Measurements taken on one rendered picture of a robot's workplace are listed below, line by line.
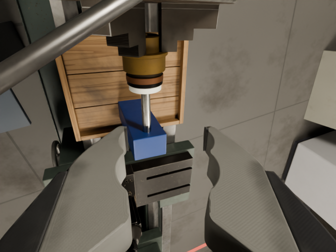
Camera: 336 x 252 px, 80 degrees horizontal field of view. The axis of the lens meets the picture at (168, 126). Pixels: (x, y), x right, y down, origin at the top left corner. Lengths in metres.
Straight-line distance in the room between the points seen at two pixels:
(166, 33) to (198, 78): 1.39
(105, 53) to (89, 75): 0.08
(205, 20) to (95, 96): 0.38
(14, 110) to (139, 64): 0.54
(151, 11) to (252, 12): 1.38
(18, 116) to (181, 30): 0.62
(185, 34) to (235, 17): 1.45
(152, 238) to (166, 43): 0.96
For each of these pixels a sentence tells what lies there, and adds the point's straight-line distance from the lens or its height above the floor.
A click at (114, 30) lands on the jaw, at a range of 0.29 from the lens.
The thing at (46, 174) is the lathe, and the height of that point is 0.90.
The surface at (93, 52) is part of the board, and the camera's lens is 0.60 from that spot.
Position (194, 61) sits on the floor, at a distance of 1.72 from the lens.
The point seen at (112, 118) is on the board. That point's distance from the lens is 0.67.
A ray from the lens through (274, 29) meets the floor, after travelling 2.14.
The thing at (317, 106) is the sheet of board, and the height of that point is 0.10.
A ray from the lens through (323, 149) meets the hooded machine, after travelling 3.13.
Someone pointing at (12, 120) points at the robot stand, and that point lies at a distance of 0.85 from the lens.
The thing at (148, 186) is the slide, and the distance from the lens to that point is 0.77.
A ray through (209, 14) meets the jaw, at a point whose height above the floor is 1.12.
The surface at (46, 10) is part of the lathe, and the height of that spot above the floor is 0.54.
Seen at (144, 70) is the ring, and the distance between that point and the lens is 0.38.
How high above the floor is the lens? 1.48
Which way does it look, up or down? 53 degrees down
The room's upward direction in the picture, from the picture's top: 144 degrees clockwise
